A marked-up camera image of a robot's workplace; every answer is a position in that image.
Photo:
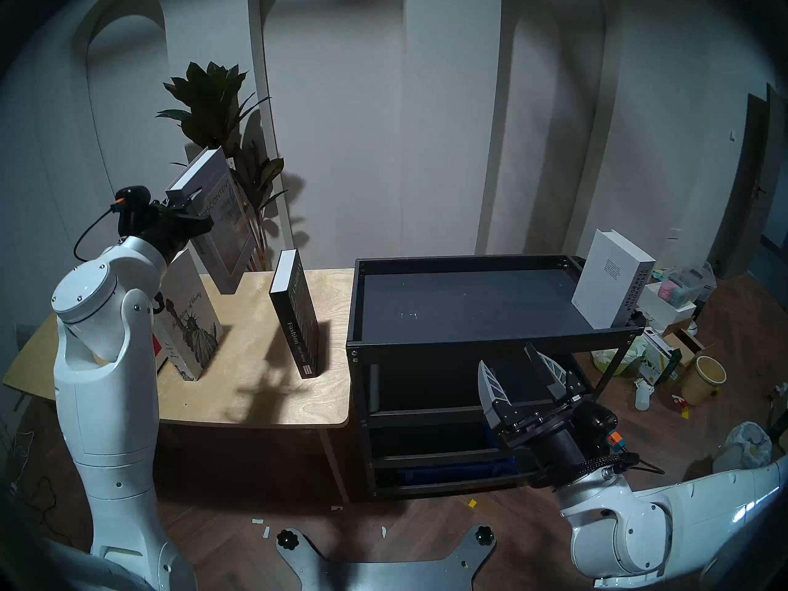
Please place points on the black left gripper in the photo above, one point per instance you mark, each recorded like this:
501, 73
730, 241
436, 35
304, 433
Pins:
163, 229

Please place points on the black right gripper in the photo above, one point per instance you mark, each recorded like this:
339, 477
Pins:
554, 449

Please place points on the grey Discontent book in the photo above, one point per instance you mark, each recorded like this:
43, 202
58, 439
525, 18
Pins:
228, 239

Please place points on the white Design Hotels Yearbook book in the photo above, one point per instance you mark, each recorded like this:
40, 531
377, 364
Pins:
606, 282

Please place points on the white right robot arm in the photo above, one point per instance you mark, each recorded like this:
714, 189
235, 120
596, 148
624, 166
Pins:
677, 522

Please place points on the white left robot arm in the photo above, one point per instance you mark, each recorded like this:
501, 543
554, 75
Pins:
104, 399

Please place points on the black three-tier shelf cart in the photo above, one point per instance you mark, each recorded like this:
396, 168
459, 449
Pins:
468, 306

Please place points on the light green plastic bag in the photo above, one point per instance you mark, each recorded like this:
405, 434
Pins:
615, 359

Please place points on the tall dark green plant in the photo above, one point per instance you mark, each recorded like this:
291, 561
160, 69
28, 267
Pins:
209, 103

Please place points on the grey Statue of Liberty book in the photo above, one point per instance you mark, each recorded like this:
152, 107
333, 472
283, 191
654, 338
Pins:
188, 325

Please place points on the white spray bottle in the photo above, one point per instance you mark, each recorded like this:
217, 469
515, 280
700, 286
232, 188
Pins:
643, 398

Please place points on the green and white carton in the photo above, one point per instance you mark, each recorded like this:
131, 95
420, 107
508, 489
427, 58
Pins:
659, 359

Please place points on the black Crime and Punishment book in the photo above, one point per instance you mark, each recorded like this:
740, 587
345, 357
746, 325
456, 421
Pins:
157, 349

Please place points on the black Fashion book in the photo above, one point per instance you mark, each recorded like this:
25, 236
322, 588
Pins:
298, 313

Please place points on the black base knob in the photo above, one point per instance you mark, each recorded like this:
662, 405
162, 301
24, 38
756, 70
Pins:
485, 535
287, 539

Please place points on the white square box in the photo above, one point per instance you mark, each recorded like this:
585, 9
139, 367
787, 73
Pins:
665, 313

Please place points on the small red yellow item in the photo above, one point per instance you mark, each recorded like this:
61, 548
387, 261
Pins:
680, 405

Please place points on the light wooden table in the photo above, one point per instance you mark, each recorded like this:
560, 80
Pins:
258, 362

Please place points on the brown cardboard box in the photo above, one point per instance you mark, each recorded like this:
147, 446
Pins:
689, 345

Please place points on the beige round bucket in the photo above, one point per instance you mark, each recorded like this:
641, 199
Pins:
702, 383

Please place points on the white bin with bag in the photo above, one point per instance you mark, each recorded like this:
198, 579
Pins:
742, 448

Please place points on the dark grey door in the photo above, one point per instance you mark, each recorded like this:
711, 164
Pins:
754, 183

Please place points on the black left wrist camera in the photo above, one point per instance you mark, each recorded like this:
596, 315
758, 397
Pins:
132, 202

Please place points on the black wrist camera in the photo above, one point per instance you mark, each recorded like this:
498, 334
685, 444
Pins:
600, 420
132, 202

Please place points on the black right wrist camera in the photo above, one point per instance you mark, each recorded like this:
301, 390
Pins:
600, 420

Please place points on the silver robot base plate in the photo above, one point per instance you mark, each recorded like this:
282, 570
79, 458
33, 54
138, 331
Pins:
381, 574

